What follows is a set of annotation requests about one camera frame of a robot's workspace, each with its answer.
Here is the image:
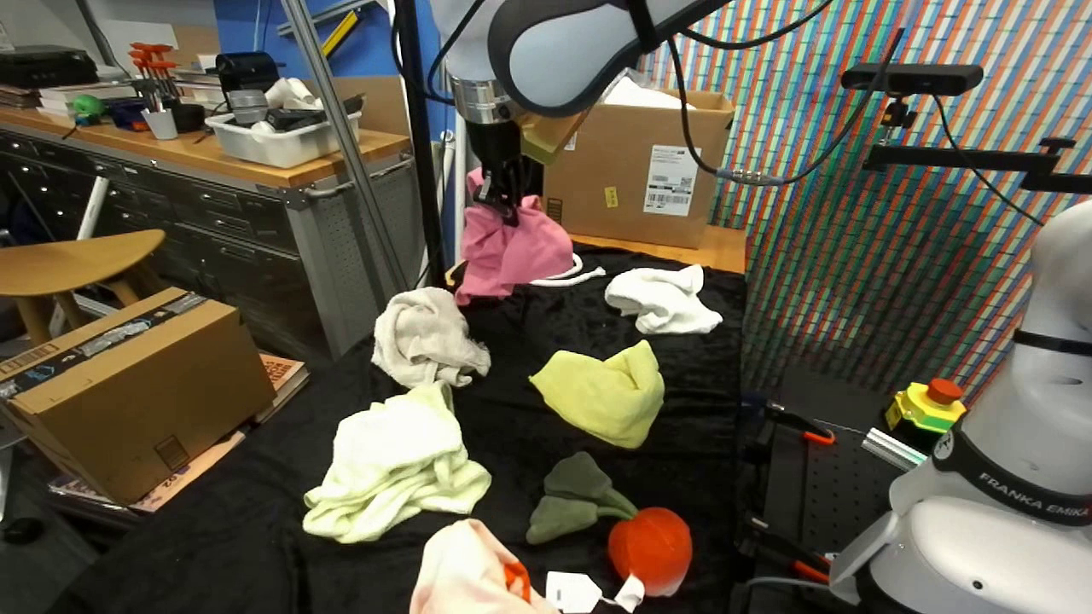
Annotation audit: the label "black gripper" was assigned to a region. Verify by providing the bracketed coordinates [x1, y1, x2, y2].
[468, 116, 538, 229]

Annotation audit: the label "pink cloth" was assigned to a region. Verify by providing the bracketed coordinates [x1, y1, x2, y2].
[453, 169, 577, 308]

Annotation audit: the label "white terry towel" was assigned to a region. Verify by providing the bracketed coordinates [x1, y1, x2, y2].
[601, 264, 727, 339]

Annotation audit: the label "peach cloth orange print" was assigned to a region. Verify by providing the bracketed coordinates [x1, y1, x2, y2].
[408, 516, 560, 614]

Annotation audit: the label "orange plush vegetable green leaves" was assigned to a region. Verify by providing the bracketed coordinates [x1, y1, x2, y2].
[524, 447, 697, 601]

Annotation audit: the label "black vertical pole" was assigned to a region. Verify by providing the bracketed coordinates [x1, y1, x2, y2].
[391, 0, 451, 287]

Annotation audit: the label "large cardboard box white label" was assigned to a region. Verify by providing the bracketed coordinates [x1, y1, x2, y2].
[543, 79, 736, 254]

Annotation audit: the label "off-white crumpled towel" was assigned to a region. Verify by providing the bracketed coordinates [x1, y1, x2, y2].
[369, 283, 495, 391]

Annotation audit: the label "silver metal bar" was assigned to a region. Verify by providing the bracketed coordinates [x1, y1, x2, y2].
[278, 0, 410, 300]

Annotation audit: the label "bright yellow microfibre cloth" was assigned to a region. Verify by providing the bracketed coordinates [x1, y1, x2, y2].
[527, 339, 668, 453]

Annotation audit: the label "white plastic bin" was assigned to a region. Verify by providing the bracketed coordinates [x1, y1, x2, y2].
[202, 96, 369, 171]

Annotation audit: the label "yellow black tool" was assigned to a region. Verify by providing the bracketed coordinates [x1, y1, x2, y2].
[319, 8, 365, 61]

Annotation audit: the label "black tablecloth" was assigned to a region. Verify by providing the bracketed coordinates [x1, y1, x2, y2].
[47, 248, 756, 614]

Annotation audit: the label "grey workbench wooden top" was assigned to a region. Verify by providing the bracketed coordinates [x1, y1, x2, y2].
[0, 105, 427, 368]

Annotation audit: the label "pale green white towel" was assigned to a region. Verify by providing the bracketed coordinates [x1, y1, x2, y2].
[302, 382, 495, 546]

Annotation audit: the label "red tool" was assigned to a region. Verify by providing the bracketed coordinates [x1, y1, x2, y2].
[127, 42, 185, 82]

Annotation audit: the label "large white hang tag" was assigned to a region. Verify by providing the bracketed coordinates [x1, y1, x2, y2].
[543, 570, 608, 614]

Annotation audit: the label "long cardboard box black print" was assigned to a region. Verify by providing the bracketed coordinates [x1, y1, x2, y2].
[0, 283, 280, 505]

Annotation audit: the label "black mounting plate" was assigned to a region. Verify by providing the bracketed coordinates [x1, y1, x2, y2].
[744, 363, 908, 614]

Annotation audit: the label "green item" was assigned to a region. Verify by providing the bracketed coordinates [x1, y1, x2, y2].
[65, 94, 111, 126]

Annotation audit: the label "round wooden stool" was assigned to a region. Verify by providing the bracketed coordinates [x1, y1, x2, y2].
[0, 229, 169, 346]

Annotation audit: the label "yellow red emergency stop button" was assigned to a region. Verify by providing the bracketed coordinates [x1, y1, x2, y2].
[884, 375, 971, 436]

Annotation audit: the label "black flat device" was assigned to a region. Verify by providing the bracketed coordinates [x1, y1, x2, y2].
[0, 45, 98, 94]

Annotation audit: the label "wrist camera with tan mount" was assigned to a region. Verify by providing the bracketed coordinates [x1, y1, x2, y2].
[518, 109, 593, 165]

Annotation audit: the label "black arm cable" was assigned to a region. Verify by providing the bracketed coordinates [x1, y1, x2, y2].
[666, 20, 915, 192]

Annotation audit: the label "orange-handled clamp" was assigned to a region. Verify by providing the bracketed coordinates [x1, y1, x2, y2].
[760, 399, 843, 451]
[744, 516, 835, 590]

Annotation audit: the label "black stereo camera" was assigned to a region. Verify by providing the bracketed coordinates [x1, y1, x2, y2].
[841, 61, 987, 98]

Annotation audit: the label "grey cable connector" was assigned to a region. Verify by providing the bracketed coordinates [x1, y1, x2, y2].
[861, 424, 938, 473]

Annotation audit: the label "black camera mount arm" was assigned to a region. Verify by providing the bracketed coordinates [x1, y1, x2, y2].
[863, 96, 1092, 198]

